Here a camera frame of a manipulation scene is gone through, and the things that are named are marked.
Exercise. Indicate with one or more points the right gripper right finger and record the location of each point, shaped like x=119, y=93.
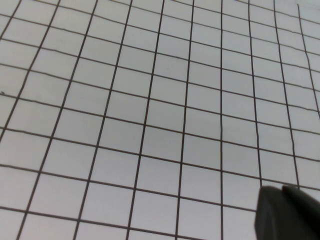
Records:
x=306, y=217

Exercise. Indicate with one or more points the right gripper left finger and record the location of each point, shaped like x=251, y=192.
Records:
x=268, y=215

